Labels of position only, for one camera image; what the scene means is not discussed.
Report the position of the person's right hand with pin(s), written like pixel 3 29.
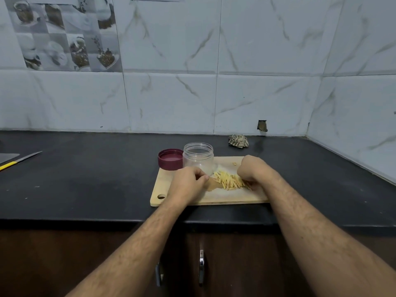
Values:
pixel 255 170

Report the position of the person's left hand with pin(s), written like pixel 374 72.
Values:
pixel 185 186

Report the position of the pile of ginger strips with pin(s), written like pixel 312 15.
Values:
pixel 229 180

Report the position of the clear jar maroon lid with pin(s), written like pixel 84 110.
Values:
pixel 199 159

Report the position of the wooden cutting board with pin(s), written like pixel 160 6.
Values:
pixel 223 196

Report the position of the person's left forearm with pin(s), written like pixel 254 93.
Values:
pixel 124 256

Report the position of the person's right forearm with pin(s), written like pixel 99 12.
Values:
pixel 328 238

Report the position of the black countertop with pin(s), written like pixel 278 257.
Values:
pixel 74 182

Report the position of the crumpled patterned cloth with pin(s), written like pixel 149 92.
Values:
pixel 238 141

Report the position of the brown wooden cabinet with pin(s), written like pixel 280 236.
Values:
pixel 62 266

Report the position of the flat grey object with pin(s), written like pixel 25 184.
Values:
pixel 25 158

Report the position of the decorative picture tiles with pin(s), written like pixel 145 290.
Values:
pixel 62 34

